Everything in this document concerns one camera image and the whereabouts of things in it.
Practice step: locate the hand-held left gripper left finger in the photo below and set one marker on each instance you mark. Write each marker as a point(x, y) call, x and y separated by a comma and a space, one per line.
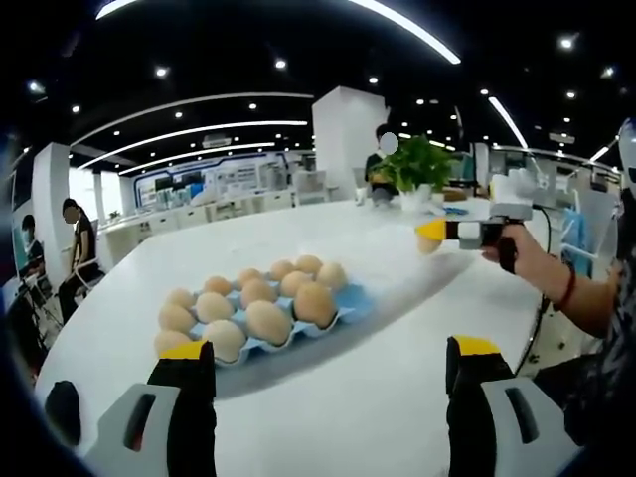
point(191, 397)

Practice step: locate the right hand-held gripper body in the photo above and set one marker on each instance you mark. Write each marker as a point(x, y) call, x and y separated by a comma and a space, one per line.
point(512, 208)

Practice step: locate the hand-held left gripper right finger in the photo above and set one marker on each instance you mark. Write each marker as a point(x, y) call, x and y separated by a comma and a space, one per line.
point(472, 397)

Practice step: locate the single brown egg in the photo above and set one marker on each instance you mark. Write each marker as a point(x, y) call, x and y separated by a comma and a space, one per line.
point(426, 247)

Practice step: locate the cluster of brown eggs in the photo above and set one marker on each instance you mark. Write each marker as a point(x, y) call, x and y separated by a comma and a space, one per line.
point(266, 323)

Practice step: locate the blue egg tray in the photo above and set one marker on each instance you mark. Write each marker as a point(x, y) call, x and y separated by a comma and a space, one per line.
point(355, 303)

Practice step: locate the person's right hand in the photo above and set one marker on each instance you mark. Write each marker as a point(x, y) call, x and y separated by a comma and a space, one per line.
point(536, 263)

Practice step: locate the blue plastic object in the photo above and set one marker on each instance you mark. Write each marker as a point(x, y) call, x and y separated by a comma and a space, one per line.
point(457, 209)

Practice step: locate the brown plant pot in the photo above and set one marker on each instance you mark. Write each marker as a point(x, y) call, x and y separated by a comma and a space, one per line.
point(459, 194)

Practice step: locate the white plant wrapper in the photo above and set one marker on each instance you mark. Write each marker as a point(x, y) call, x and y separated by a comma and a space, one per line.
point(416, 198)

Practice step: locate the green potted plant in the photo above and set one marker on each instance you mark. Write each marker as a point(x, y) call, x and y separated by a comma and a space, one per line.
point(422, 164)

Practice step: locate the small white object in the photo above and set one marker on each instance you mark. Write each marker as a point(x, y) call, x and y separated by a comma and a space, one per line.
point(359, 197)

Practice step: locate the black computer mouse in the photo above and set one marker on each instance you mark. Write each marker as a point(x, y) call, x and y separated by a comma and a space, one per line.
point(63, 412)

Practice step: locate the white table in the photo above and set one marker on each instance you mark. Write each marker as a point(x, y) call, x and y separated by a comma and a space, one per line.
point(323, 422)

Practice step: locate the white office chair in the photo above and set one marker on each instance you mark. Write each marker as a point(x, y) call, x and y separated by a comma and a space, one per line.
point(310, 189)

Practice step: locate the row of white cabinets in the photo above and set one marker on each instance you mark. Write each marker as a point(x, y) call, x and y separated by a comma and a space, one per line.
point(199, 213)

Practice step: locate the ceiling air conditioner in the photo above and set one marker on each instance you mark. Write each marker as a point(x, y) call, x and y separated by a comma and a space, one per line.
point(217, 141)

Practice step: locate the blue framed display wall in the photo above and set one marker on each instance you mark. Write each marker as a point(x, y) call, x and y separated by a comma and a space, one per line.
point(223, 176)

